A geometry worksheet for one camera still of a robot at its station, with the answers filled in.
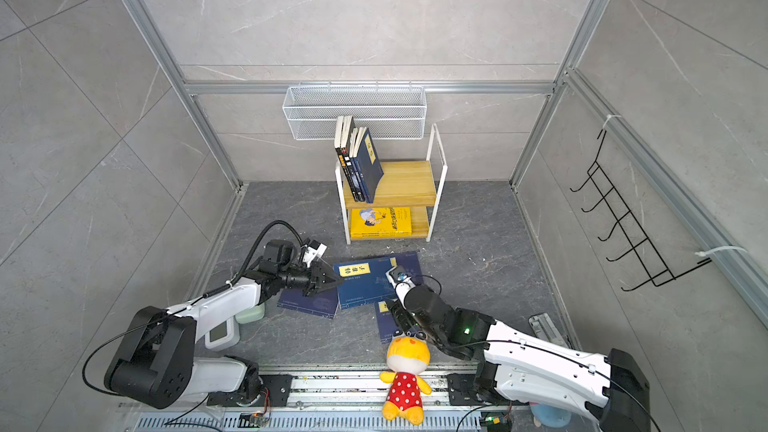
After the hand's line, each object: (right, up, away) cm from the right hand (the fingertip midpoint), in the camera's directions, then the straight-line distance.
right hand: (394, 291), depth 76 cm
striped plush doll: (+35, -25, -10) cm, 44 cm away
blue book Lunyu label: (-4, +34, +17) cm, 38 cm away
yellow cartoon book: (-5, +17, +25) cm, 30 cm away
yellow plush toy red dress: (+3, -15, -3) cm, 16 cm away
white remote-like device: (+42, -12, +6) cm, 44 cm away
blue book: (-8, +38, +6) cm, 39 cm away
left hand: (-14, +3, +5) cm, 15 cm away
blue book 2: (-8, 0, +8) cm, 11 cm away
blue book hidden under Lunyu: (-22, -7, +12) cm, 26 cm away
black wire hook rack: (+52, +9, -18) cm, 56 cm away
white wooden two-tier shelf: (+4, +29, +17) cm, 34 cm away
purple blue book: (-2, -12, +9) cm, 15 cm away
